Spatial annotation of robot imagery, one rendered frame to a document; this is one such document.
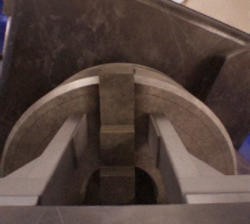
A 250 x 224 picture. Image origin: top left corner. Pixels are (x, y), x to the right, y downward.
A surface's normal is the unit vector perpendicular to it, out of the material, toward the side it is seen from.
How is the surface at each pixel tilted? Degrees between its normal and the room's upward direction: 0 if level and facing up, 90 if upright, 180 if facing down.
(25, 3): 90
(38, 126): 90
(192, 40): 90
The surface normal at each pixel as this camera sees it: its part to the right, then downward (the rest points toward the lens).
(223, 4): 0.01, 0.29
